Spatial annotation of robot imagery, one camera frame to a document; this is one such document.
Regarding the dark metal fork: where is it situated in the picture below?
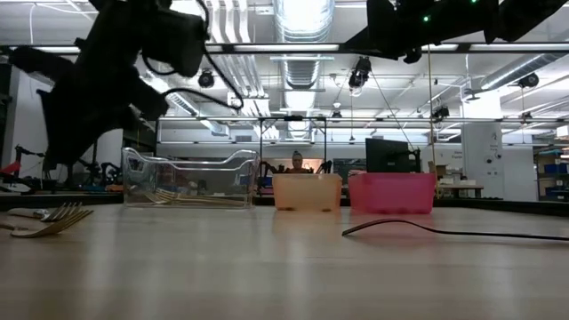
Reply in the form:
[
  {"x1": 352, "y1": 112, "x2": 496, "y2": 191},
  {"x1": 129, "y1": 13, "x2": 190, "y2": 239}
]
[{"x1": 341, "y1": 218, "x2": 569, "y2": 244}]

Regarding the orange plastic bin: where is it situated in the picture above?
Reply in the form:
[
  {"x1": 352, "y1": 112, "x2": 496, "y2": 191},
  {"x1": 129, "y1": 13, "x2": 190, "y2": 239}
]
[{"x1": 271, "y1": 172, "x2": 343, "y2": 212}]

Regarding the black computer monitor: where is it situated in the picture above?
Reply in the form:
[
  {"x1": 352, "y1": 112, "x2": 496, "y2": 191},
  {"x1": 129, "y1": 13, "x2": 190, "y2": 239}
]
[{"x1": 365, "y1": 138, "x2": 421, "y2": 175}]

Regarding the background storage shelf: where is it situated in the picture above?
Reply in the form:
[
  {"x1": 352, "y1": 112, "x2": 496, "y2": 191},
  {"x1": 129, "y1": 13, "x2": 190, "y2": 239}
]
[{"x1": 533, "y1": 146, "x2": 569, "y2": 202}]

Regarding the person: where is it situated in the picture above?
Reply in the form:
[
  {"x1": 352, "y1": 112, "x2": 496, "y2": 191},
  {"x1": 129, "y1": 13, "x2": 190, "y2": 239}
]
[{"x1": 286, "y1": 149, "x2": 313, "y2": 174}]

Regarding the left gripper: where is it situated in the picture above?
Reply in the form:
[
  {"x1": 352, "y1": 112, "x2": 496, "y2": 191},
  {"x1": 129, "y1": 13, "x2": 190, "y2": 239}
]
[{"x1": 8, "y1": 0, "x2": 170, "y2": 169}]

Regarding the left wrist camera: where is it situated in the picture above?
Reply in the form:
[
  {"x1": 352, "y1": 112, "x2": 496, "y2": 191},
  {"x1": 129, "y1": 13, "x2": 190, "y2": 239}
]
[{"x1": 141, "y1": 8, "x2": 210, "y2": 79}]

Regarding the white-handled silver fork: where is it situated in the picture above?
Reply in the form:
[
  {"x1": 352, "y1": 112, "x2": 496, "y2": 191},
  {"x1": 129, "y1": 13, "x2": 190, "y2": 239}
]
[{"x1": 6, "y1": 202, "x2": 84, "y2": 223}]

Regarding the red background item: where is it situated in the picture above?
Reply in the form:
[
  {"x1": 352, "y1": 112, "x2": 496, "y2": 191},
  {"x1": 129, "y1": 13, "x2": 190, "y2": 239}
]
[{"x1": 0, "y1": 160, "x2": 22, "y2": 177}]

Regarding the clear plastic bin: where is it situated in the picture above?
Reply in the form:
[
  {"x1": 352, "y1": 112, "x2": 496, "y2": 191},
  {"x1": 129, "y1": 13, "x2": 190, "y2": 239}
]
[{"x1": 121, "y1": 147, "x2": 260, "y2": 210}]

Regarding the black overhead light beam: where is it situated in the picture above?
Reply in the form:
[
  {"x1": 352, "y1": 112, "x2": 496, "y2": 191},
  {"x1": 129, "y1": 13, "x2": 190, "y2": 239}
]
[{"x1": 0, "y1": 42, "x2": 569, "y2": 56}]

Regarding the background wooden table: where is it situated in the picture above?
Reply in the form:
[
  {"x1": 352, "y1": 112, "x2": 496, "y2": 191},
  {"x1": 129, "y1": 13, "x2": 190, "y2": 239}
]
[{"x1": 437, "y1": 183, "x2": 485, "y2": 200}]

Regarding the pink plastic bin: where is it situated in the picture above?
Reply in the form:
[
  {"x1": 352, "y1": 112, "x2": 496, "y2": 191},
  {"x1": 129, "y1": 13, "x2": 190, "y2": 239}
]
[{"x1": 348, "y1": 172, "x2": 437, "y2": 216}]

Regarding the background black metal frame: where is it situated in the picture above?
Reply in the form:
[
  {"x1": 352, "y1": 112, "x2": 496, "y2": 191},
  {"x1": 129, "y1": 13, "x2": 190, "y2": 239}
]
[{"x1": 91, "y1": 114, "x2": 569, "y2": 199}]

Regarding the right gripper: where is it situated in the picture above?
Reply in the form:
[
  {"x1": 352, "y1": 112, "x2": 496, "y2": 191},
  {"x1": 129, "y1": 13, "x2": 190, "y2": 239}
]
[{"x1": 344, "y1": 0, "x2": 499, "y2": 64}]

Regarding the silver ventilation duct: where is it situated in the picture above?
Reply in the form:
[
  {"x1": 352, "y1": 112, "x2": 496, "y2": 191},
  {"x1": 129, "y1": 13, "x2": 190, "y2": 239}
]
[{"x1": 271, "y1": 0, "x2": 335, "y2": 92}]

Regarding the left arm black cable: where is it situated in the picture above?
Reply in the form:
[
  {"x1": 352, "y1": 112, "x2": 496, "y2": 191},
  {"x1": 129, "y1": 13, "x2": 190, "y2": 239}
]
[{"x1": 141, "y1": 0, "x2": 244, "y2": 112}]

